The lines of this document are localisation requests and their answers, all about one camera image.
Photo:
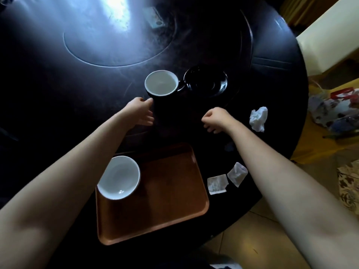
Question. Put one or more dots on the person's left hand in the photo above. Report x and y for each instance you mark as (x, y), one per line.
(137, 109)

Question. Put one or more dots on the person's right hand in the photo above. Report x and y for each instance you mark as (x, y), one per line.
(221, 117)

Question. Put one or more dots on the person's left thumb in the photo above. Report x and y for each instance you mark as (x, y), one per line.
(147, 100)

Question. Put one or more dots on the person's right fingers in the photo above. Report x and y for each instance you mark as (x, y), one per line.
(211, 125)

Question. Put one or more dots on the black mug with white inside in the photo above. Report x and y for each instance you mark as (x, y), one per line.
(161, 84)

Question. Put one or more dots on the person's left forearm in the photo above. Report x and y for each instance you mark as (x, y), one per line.
(70, 179)

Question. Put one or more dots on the person's right forearm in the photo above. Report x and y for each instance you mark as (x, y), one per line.
(286, 187)

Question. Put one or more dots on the black saucer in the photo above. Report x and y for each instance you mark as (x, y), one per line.
(206, 81)

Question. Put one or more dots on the crumpled white tissue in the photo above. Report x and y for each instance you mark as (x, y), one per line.
(258, 119)

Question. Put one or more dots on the white paper sachet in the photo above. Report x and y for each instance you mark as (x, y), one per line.
(237, 174)
(217, 184)

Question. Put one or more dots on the white bowl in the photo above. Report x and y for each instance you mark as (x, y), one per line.
(119, 177)

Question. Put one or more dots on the pale printed card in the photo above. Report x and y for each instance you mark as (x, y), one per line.
(153, 17)

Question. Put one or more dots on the brown rectangular tray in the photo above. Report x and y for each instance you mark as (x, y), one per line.
(168, 198)

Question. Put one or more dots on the printed plastic bag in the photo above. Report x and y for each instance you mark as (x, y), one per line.
(336, 112)

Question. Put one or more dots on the cream upholstered chair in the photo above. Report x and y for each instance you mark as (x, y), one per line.
(331, 39)

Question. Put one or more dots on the yellow curtain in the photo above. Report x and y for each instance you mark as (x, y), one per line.
(303, 9)

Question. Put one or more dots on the floral patterned rug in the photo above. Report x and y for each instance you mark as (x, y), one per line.
(350, 187)

